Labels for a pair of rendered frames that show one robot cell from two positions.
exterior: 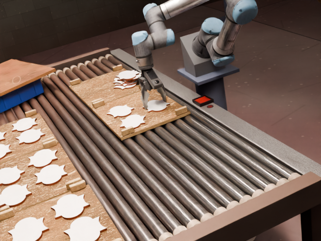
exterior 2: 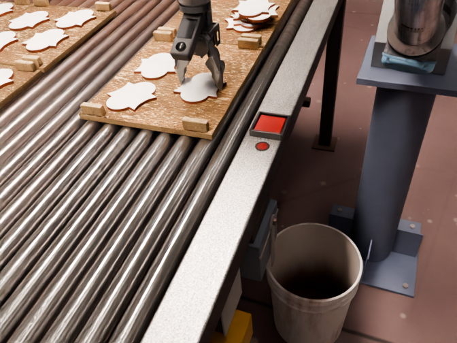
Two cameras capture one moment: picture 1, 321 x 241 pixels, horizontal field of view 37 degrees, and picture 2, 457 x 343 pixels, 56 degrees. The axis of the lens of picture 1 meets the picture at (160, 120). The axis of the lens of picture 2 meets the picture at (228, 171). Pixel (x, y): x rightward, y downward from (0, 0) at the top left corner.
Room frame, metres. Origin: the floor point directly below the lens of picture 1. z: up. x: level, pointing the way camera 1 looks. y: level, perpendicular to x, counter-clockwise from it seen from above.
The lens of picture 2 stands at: (1.45, -0.69, 1.52)
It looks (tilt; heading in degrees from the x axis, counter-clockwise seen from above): 43 degrees down; 44
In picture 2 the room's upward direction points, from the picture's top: 6 degrees counter-clockwise
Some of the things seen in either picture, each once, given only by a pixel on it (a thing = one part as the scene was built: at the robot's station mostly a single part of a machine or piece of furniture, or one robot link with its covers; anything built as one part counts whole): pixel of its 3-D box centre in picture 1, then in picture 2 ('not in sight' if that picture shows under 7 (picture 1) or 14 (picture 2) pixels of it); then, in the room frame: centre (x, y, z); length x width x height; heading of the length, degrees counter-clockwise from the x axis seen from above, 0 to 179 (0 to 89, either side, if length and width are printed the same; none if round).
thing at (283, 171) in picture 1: (172, 99); (258, 89); (2.22, -0.08, 0.90); 1.95 x 0.05 x 0.05; 21
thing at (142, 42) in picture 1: (142, 44); not in sight; (2.13, 0.02, 1.24); 0.09 x 0.08 x 0.11; 102
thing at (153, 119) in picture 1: (138, 111); (178, 80); (2.10, 0.09, 0.93); 0.41 x 0.35 x 0.02; 21
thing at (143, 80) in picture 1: (147, 76); (198, 27); (2.13, 0.02, 1.08); 0.09 x 0.08 x 0.12; 21
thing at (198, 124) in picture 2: (181, 110); (195, 124); (1.97, -0.10, 0.95); 0.06 x 0.02 x 0.03; 111
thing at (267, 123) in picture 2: (202, 101); (270, 126); (2.09, -0.22, 0.92); 0.06 x 0.06 x 0.01; 21
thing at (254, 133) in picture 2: (202, 100); (270, 125); (2.09, -0.22, 0.92); 0.08 x 0.08 x 0.02; 21
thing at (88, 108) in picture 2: (127, 131); (92, 109); (1.87, 0.15, 0.95); 0.06 x 0.02 x 0.03; 111
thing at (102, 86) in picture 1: (109, 87); (229, 15); (2.49, 0.24, 0.93); 0.41 x 0.35 x 0.02; 21
